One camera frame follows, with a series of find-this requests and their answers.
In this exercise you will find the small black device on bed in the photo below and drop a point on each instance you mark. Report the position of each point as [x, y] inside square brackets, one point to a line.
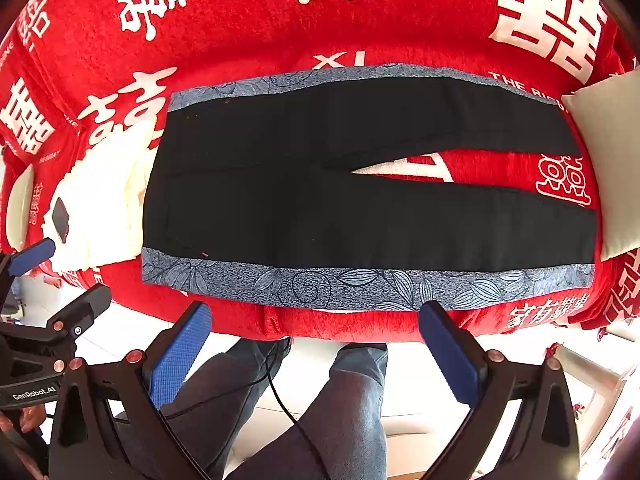
[61, 220]

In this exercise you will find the person's left hand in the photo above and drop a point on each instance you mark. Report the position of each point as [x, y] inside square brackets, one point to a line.
[28, 419]

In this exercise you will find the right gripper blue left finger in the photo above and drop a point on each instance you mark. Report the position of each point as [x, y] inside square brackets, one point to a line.
[108, 423]

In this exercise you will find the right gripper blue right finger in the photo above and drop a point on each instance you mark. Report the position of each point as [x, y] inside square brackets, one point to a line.
[543, 443]

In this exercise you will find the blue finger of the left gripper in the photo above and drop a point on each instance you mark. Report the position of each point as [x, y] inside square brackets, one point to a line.
[17, 264]
[80, 314]

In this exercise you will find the person's legs grey trousers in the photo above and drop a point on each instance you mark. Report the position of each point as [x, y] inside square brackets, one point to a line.
[340, 436]

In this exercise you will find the cream pillow at left edge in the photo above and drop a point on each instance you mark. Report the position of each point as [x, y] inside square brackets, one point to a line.
[18, 207]

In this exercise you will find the black pants blue patterned trim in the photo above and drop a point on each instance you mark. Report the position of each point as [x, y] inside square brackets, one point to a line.
[366, 188]

